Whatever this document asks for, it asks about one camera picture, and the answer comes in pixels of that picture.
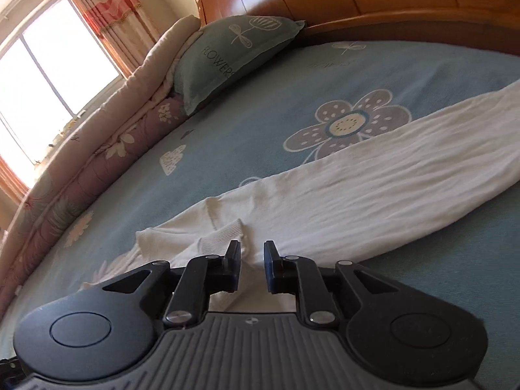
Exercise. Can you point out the wooden headboard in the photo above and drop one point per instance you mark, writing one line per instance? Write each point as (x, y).
(485, 24)

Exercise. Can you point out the white long sleeve shirt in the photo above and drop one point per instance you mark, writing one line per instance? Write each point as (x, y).
(362, 201)

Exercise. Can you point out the bright window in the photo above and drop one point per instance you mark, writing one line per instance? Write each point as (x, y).
(51, 73)

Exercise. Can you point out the teal flower pillow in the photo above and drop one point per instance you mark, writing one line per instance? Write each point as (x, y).
(227, 50)

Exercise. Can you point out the pink striped curtain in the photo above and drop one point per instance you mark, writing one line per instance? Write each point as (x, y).
(122, 27)

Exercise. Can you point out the blue floral bed sheet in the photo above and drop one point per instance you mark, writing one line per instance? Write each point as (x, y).
(244, 135)

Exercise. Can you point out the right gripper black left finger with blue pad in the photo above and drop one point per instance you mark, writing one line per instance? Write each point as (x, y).
(202, 277)

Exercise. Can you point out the pink floral quilt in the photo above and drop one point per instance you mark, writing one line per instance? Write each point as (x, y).
(138, 115)

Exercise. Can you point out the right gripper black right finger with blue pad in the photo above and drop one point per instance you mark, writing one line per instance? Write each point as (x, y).
(300, 277)

